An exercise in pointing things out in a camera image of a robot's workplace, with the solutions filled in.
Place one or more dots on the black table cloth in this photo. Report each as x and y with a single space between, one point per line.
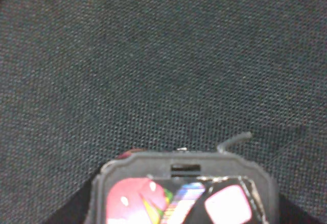
84 80

